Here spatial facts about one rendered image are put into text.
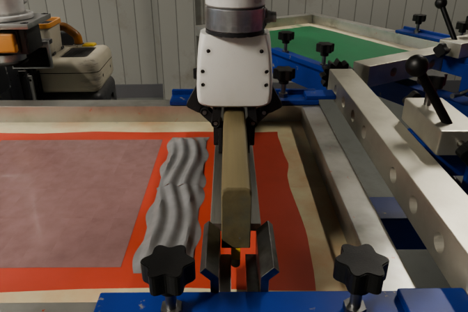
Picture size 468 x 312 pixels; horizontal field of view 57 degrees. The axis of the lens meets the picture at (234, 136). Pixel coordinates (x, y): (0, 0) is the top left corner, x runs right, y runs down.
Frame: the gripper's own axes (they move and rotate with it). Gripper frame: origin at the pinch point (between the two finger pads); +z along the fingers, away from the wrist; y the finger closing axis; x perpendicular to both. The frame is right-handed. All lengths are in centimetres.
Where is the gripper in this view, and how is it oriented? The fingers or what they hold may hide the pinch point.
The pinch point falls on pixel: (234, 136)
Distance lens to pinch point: 61.4
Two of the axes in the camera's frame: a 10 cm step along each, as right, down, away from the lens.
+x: 0.1, 4.3, -9.0
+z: -0.1, 9.0, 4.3
